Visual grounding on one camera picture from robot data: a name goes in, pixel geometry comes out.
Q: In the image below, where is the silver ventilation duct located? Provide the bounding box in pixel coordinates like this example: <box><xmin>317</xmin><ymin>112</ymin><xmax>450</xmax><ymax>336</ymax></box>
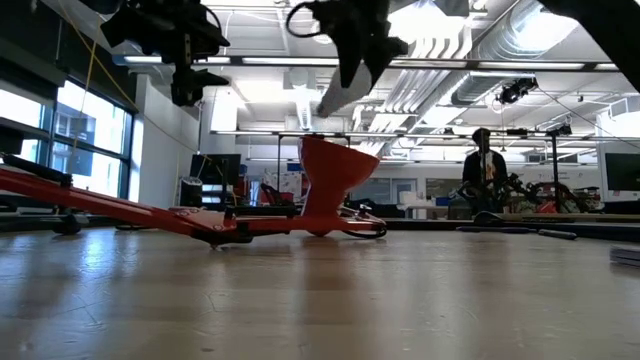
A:
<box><xmin>469</xmin><ymin>0</ymin><xmax>586</xmax><ymax>64</ymax></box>

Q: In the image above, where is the yellow cable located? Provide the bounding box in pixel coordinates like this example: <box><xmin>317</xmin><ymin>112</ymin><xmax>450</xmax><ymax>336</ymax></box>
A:
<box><xmin>57</xmin><ymin>0</ymin><xmax>140</xmax><ymax>151</ymax></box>

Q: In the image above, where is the long ceiling light strip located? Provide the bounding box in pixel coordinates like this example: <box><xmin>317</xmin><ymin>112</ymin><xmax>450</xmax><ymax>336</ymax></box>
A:
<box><xmin>242</xmin><ymin>56</ymin><xmax>341</xmax><ymax>67</ymax></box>
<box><xmin>477</xmin><ymin>60</ymin><xmax>586</xmax><ymax>71</ymax></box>
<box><xmin>123</xmin><ymin>54</ymin><xmax>231</xmax><ymax>65</ymax></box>

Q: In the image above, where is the black computer monitor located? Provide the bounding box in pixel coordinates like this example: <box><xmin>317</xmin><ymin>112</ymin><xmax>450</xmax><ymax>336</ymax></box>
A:
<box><xmin>189</xmin><ymin>153</ymin><xmax>242</xmax><ymax>187</ymax></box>

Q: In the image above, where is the red desk lamp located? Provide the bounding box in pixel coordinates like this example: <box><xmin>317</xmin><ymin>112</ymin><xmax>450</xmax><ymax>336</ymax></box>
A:
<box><xmin>0</xmin><ymin>134</ymin><xmax>389</xmax><ymax>249</ymax></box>

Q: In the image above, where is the large glass window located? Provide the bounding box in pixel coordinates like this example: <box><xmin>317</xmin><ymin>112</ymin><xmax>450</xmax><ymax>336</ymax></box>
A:
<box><xmin>0</xmin><ymin>79</ymin><xmax>135</xmax><ymax>201</ymax></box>

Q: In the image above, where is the purple pen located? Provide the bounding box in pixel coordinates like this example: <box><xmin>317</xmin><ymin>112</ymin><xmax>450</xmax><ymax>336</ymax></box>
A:
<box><xmin>455</xmin><ymin>225</ymin><xmax>536</xmax><ymax>235</ymax></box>

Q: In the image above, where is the white lightbulb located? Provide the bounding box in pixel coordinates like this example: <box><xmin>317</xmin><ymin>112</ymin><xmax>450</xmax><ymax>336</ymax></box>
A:
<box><xmin>315</xmin><ymin>62</ymin><xmax>374</xmax><ymax>119</ymax></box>

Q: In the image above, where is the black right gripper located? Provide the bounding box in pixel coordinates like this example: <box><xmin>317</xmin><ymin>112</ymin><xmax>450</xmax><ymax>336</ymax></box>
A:
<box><xmin>312</xmin><ymin>0</ymin><xmax>409</xmax><ymax>94</ymax></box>

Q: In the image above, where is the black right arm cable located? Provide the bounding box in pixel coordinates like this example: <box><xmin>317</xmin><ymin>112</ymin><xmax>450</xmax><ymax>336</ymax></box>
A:
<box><xmin>285</xmin><ymin>0</ymin><xmax>326</xmax><ymax>39</ymax></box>

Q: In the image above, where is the black pen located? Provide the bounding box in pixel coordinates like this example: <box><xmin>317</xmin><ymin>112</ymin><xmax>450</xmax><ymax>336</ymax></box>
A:
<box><xmin>538</xmin><ymin>228</ymin><xmax>578</xmax><ymax>242</ymax></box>

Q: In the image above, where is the black metal stand frame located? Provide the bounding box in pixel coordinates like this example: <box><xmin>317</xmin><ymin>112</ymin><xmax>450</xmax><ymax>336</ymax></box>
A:
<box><xmin>480</xmin><ymin>124</ymin><xmax>574</xmax><ymax>201</ymax></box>

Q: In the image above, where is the standing person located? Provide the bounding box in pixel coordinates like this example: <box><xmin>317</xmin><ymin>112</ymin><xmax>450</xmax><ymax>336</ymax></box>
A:
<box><xmin>460</xmin><ymin>127</ymin><xmax>509</xmax><ymax>214</ymax></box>

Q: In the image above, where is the black lamp power cord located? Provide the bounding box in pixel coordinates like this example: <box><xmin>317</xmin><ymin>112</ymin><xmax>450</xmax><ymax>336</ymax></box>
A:
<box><xmin>52</xmin><ymin>204</ymin><xmax>389</xmax><ymax>240</ymax></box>

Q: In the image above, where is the black computer tower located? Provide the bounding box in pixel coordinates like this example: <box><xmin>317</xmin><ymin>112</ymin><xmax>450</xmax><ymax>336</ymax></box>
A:
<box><xmin>179</xmin><ymin>175</ymin><xmax>204</xmax><ymax>209</ymax></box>

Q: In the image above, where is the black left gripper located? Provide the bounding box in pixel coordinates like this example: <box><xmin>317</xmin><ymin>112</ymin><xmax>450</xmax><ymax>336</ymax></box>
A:
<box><xmin>99</xmin><ymin>0</ymin><xmax>231</xmax><ymax>107</ymax></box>

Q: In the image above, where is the white-framed computer monitor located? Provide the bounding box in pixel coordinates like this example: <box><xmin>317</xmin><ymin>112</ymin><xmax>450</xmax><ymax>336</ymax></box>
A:
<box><xmin>597</xmin><ymin>142</ymin><xmax>640</xmax><ymax>204</ymax></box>

